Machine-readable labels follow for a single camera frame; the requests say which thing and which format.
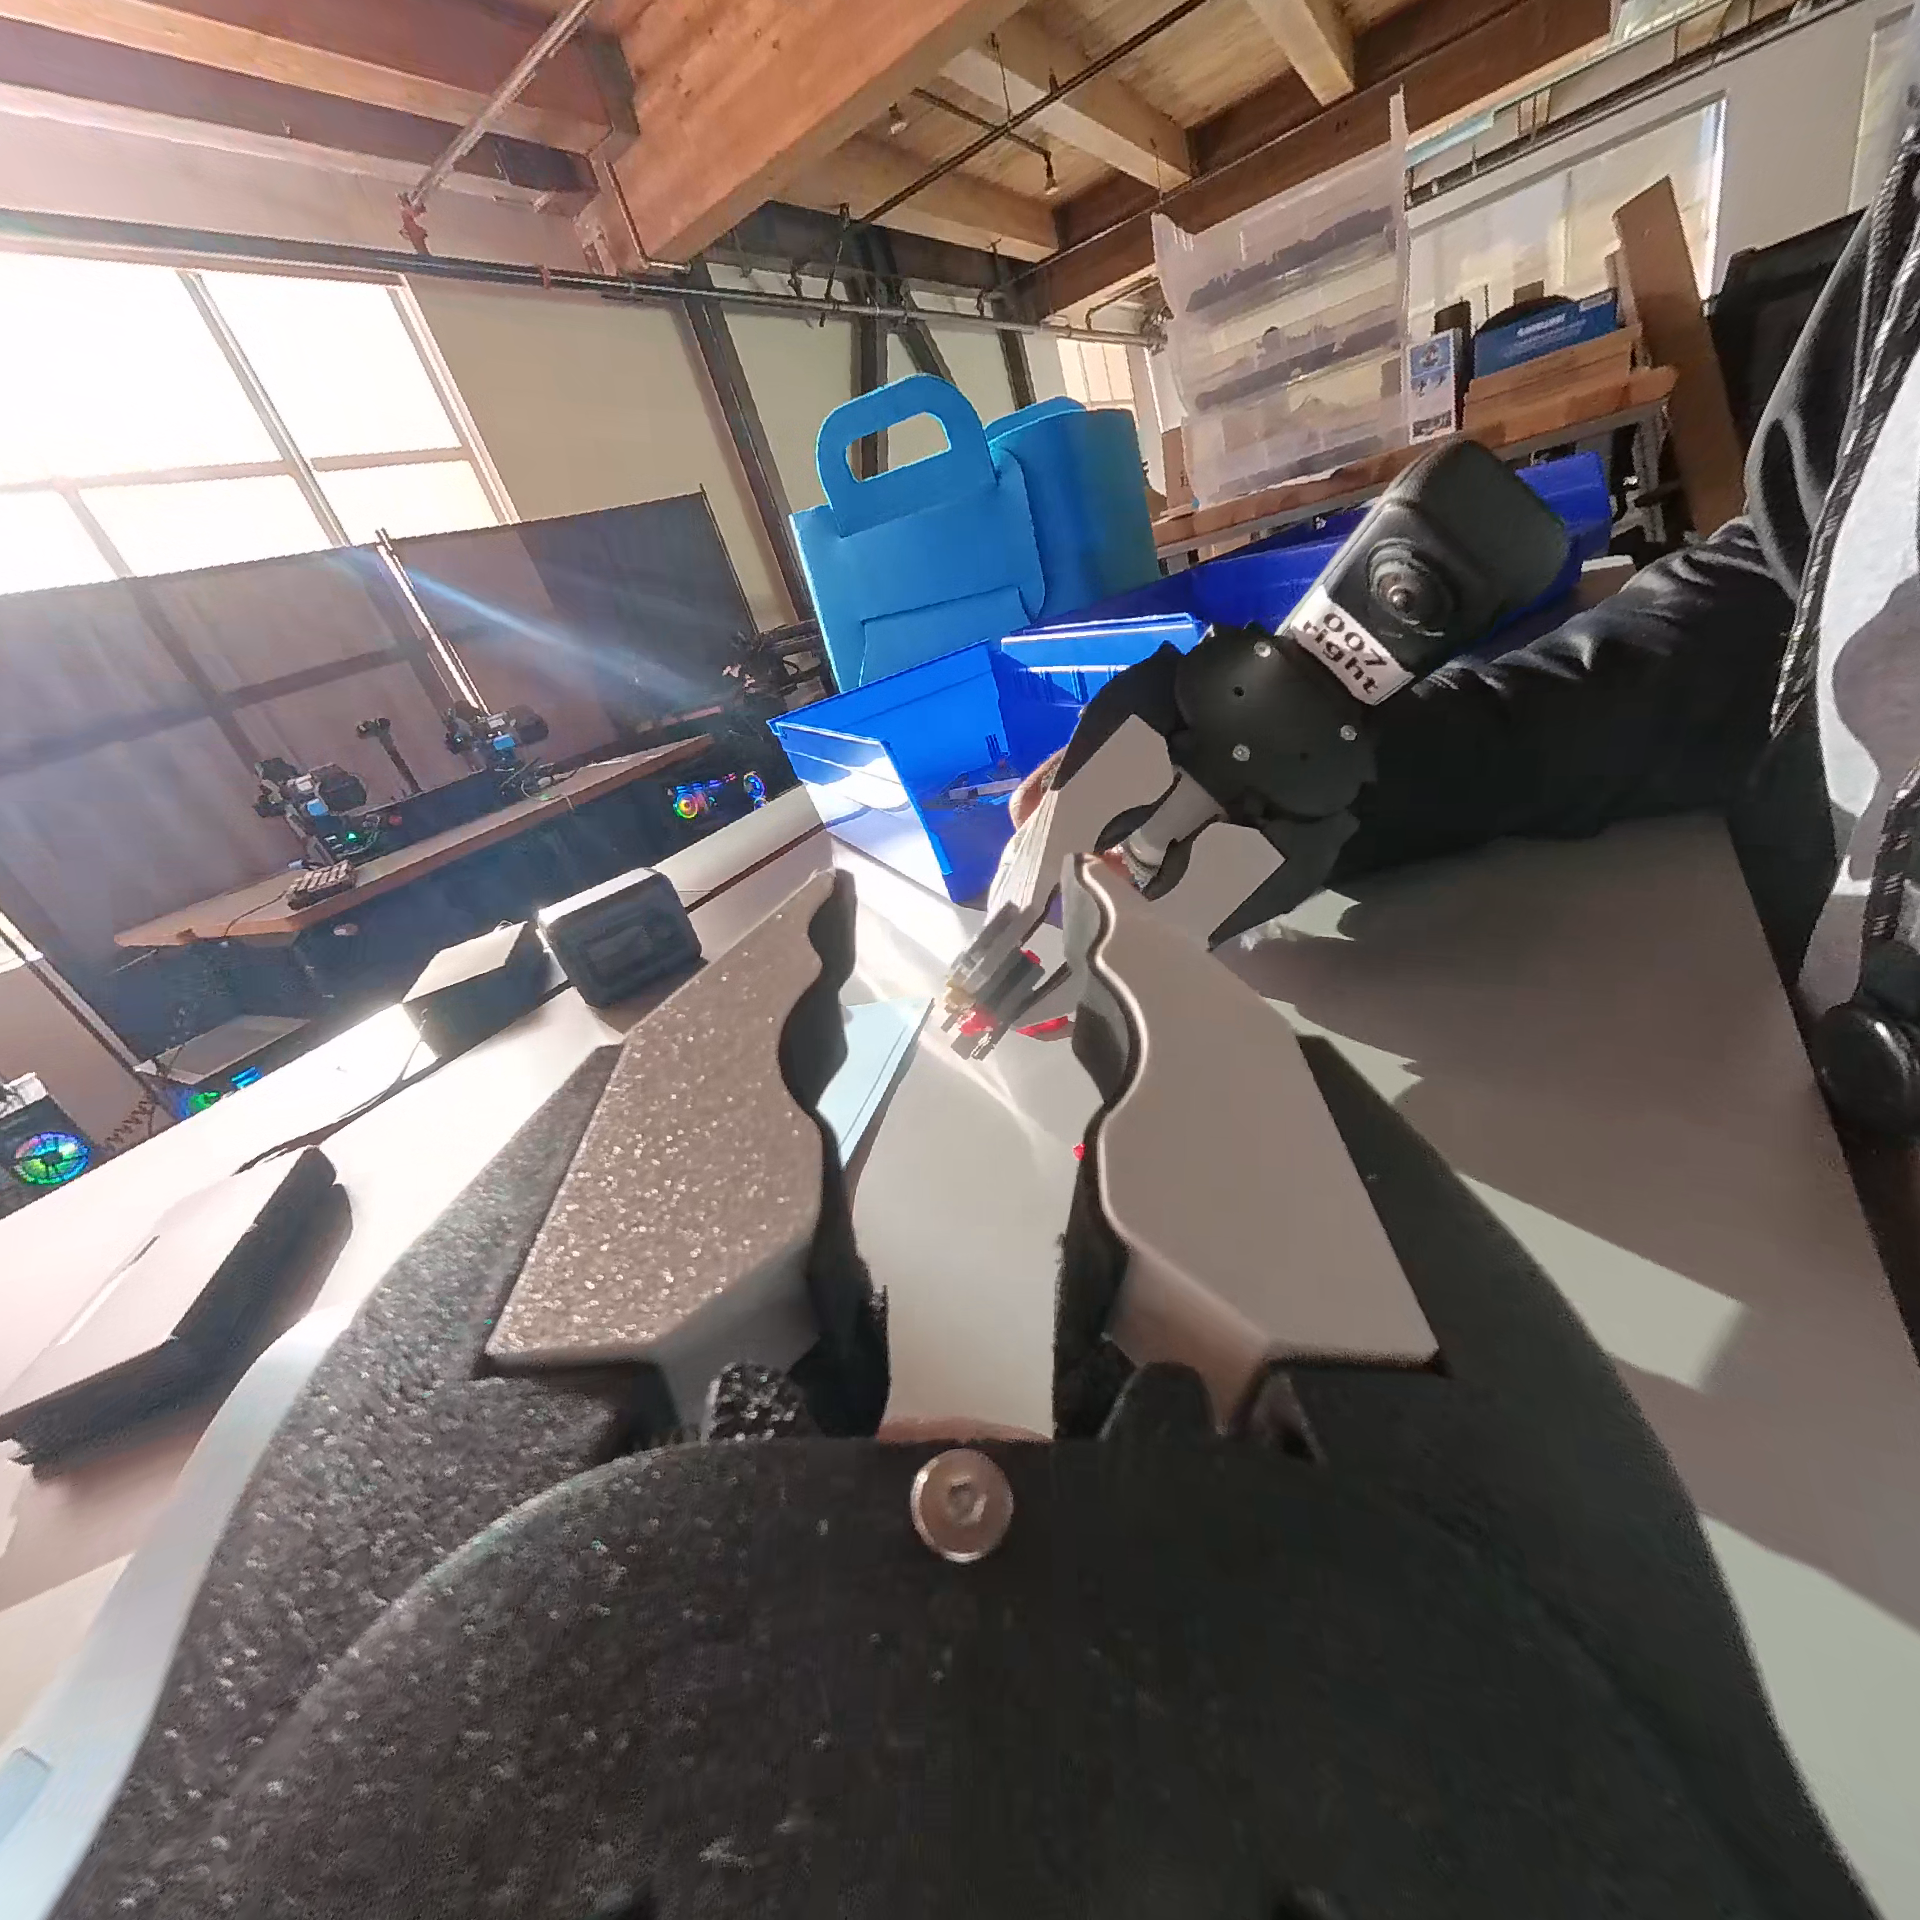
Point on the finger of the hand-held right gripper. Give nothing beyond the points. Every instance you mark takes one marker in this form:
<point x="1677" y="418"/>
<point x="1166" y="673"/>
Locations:
<point x="1088" y="811"/>
<point x="1240" y="881"/>

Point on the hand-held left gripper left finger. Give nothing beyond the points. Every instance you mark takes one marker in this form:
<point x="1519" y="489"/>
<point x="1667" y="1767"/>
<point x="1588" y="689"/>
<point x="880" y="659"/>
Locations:
<point x="678" y="1173"/>

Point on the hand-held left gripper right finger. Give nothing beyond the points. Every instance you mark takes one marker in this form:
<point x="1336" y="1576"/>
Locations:
<point x="1250" y="1173"/>

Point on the toy brick model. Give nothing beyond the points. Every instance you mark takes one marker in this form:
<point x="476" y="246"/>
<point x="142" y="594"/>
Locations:
<point x="1006" y="958"/>

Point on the person's right forearm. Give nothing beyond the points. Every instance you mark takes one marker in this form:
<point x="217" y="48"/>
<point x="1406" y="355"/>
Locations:
<point x="1576" y="721"/>

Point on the grey desk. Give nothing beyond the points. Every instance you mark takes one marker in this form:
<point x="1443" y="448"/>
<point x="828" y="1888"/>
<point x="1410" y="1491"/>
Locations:
<point x="1500" y="1050"/>

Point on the person's right hand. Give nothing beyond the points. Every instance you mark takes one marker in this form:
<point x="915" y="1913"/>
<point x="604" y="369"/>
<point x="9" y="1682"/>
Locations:
<point x="1031" y="789"/>

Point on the blue plastic bin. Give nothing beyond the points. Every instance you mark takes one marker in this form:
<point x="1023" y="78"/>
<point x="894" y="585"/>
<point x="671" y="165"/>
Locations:
<point x="885" y="754"/>
<point x="1250" y="579"/>

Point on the black power adapter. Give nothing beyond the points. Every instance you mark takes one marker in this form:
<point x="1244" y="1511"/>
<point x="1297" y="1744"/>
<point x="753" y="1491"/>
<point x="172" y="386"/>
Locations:
<point x="476" y="982"/>
<point x="621" y="936"/>

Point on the computer with rainbow fans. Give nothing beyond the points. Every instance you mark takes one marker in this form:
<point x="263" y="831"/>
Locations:
<point x="723" y="795"/>
<point x="48" y="1154"/>

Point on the wooden background table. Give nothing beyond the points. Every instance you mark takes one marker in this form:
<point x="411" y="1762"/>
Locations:
<point x="451" y="842"/>

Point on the clear plastic drawer unit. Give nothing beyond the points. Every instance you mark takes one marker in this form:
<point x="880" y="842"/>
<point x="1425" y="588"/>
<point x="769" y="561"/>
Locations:
<point x="1277" y="301"/>

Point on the black keypad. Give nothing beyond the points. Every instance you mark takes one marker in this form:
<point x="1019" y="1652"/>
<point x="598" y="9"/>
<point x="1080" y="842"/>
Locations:
<point x="323" y="882"/>

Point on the blue cardboard box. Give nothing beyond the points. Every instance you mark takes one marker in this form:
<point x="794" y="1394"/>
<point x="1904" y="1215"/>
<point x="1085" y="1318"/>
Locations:
<point x="1545" y="332"/>

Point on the flat black device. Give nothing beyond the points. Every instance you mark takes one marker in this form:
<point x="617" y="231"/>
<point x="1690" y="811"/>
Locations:
<point x="166" y="1307"/>

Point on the wooden board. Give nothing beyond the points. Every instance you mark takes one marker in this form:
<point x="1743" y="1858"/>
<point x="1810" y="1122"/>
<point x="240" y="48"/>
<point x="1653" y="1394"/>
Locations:
<point x="1673" y="329"/>

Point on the person's torso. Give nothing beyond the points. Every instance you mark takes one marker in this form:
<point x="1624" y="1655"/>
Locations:
<point x="1863" y="448"/>

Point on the dark partition screen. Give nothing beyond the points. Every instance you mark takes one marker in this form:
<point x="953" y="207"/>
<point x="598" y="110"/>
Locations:
<point x="182" y="675"/>

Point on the large window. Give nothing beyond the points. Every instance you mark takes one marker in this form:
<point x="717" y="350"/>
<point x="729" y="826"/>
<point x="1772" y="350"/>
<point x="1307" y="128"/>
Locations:
<point x="152" y="387"/>

